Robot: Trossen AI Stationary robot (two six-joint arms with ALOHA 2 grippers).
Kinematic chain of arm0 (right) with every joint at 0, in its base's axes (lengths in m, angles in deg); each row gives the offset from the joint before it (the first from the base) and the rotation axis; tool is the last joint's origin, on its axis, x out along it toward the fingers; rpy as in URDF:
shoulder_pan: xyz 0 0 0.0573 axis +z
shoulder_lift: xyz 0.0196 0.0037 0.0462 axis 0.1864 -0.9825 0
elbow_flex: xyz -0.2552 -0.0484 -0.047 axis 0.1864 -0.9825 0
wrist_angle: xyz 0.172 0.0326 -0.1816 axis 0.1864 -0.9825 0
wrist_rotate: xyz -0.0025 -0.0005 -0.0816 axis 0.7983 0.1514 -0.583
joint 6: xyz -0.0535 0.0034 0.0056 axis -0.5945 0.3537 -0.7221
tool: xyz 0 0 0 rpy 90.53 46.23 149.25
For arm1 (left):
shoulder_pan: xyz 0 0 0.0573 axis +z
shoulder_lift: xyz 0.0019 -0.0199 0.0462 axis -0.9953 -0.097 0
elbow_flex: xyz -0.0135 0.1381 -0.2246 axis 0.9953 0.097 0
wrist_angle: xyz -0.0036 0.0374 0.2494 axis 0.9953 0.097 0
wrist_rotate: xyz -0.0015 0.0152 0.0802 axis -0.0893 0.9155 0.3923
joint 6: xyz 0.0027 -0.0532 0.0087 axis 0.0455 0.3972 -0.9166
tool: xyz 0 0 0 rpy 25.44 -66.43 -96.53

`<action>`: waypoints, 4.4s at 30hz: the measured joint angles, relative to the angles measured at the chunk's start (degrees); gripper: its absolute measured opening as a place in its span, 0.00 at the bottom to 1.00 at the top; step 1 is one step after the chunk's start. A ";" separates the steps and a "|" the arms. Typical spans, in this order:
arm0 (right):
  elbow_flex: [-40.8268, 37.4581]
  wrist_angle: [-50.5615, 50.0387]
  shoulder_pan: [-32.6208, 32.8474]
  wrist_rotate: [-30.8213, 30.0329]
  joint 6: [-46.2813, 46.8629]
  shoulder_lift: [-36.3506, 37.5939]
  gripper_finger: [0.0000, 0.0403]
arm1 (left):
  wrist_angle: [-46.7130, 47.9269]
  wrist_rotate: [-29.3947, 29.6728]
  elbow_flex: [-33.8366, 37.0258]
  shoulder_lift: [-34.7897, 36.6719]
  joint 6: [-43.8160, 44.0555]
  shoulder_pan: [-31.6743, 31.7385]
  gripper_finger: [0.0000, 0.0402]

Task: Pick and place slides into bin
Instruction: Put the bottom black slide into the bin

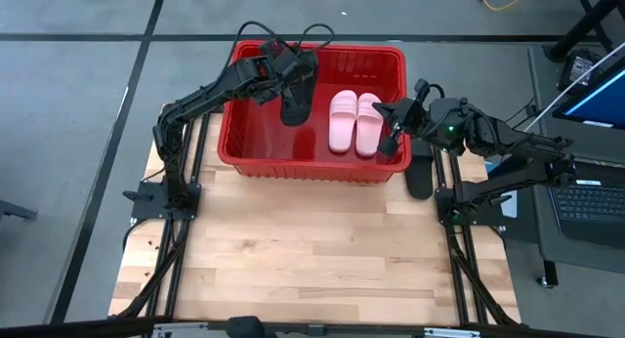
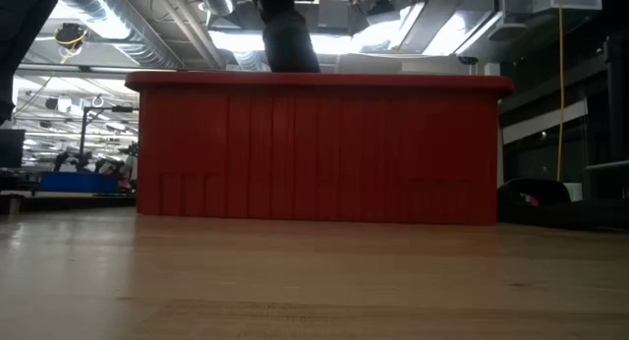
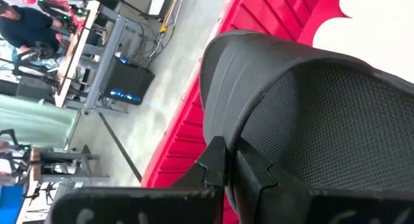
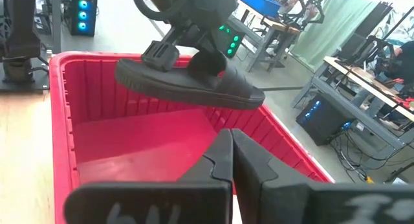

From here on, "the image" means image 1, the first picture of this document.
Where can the black slide sandal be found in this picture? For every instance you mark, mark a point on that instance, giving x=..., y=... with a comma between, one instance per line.
x=420, y=179
x=297, y=111

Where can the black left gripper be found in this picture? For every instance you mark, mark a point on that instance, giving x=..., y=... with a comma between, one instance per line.
x=293, y=69

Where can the black stand pole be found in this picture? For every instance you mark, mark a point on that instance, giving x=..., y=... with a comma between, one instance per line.
x=586, y=23

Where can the black power adapter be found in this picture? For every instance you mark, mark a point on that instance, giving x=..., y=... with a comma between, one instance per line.
x=578, y=67

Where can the blue screen monitor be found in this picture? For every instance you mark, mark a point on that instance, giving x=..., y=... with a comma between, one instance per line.
x=605, y=103

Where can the grey furniture leg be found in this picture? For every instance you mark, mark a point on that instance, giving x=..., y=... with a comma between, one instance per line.
x=14, y=210

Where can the black keyboard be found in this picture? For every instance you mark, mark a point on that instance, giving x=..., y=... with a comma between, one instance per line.
x=595, y=216

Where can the silver rail bracket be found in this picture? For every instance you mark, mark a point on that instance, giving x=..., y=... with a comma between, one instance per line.
x=171, y=330
x=449, y=333

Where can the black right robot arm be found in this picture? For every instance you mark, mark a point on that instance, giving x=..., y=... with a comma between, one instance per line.
x=512, y=140

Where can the black laptop computer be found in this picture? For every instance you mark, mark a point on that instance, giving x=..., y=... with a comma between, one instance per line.
x=586, y=262

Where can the black table edge rail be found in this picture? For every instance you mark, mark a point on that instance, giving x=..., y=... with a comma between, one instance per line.
x=342, y=328

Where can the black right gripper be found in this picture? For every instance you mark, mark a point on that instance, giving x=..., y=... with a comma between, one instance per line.
x=415, y=115

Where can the pink slide sandal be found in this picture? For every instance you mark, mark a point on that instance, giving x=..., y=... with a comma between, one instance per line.
x=368, y=133
x=342, y=128

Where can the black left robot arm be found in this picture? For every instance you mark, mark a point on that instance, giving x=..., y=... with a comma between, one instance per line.
x=210, y=91

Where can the red plastic bin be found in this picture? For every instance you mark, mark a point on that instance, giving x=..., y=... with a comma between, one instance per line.
x=273, y=142

